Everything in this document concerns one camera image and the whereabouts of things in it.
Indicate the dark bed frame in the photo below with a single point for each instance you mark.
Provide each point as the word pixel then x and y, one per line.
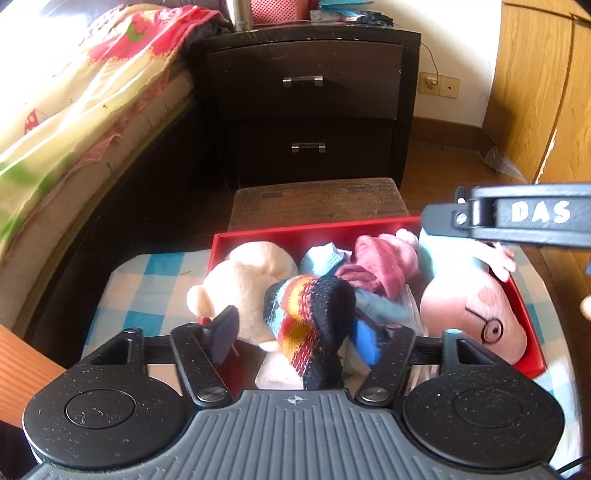
pixel 115 230

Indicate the pink knit sock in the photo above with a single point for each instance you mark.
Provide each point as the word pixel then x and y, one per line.
pixel 383 267

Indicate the pile of blue clothes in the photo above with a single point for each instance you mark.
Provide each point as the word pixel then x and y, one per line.
pixel 351 11

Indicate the nightstand drawer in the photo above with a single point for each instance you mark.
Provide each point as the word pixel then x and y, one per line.
pixel 309 166
pixel 304 60

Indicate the metal bottle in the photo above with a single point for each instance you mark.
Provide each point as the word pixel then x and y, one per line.
pixel 239 14

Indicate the pink basket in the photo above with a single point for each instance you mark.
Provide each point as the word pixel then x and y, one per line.
pixel 277 11

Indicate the wooden wardrobe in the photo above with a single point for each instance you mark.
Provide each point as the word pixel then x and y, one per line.
pixel 540 92

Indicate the blue checked cloth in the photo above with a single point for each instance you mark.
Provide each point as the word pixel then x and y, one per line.
pixel 147 286

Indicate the light blue sock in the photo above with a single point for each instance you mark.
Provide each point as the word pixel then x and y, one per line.
pixel 321 258

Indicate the pink pig plush toy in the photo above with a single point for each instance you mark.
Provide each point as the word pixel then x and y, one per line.
pixel 466 304

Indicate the bed with floral blanket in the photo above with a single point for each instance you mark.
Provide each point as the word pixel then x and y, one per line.
pixel 78 106

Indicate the multicolour striped knit sock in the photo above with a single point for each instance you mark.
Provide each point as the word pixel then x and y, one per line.
pixel 314 323

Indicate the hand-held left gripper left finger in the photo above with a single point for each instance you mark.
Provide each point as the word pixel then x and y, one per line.
pixel 224 334

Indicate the person's right hand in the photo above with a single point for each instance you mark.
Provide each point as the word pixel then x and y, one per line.
pixel 586 307

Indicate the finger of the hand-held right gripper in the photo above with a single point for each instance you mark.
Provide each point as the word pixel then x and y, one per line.
pixel 443 219

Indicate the dark wooden nightstand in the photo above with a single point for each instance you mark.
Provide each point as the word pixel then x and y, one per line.
pixel 314 106

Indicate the dark wooden stool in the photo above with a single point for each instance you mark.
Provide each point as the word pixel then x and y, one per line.
pixel 318 198

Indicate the wall outlet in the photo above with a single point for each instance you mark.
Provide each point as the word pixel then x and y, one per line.
pixel 438 85

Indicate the orange wooden table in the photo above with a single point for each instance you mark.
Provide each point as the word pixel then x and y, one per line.
pixel 23 364

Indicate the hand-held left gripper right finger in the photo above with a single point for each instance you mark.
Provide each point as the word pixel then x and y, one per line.
pixel 392 351

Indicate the red box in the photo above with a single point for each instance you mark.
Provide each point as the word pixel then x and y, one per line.
pixel 524 318

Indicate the cream teddy plush toy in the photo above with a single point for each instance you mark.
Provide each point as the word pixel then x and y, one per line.
pixel 244 281

